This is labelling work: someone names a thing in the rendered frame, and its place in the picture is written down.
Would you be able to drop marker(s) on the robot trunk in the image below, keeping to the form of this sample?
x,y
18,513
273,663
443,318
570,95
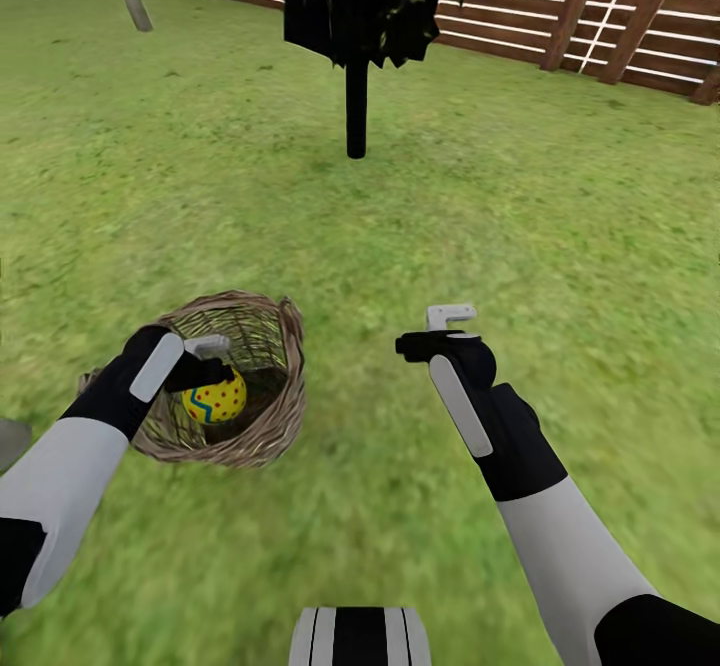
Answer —
x,y
373,636

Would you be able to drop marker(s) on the wicker basket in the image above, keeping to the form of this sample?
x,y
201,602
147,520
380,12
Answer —
x,y
268,426

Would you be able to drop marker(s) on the easter egg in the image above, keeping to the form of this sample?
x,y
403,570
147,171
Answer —
x,y
216,404

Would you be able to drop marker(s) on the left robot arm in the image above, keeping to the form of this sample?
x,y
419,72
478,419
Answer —
x,y
49,496

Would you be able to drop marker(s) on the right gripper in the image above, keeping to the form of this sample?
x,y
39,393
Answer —
x,y
414,345

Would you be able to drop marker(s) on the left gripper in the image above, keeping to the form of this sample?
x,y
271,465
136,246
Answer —
x,y
206,371

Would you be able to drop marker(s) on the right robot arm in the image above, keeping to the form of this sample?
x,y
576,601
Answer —
x,y
596,606

